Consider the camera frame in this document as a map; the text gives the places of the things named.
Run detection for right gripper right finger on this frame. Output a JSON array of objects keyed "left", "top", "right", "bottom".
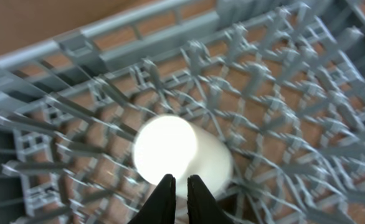
[{"left": 187, "top": 175, "right": 233, "bottom": 224}]

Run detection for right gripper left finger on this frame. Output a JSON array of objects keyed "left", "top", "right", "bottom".
[{"left": 128, "top": 174, "right": 176, "bottom": 224}]

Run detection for white cup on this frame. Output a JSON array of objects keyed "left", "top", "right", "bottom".
[{"left": 132, "top": 114, "right": 233, "bottom": 199}]

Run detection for grey dishwasher rack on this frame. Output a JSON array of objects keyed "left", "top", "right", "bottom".
[{"left": 0, "top": 1, "right": 365, "bottom": 223}]

